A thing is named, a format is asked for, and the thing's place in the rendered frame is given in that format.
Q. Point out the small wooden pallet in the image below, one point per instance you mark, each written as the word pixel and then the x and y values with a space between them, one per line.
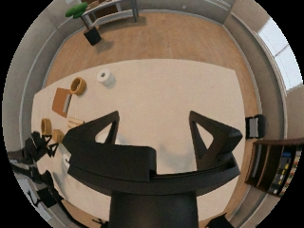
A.
pixel 73 124

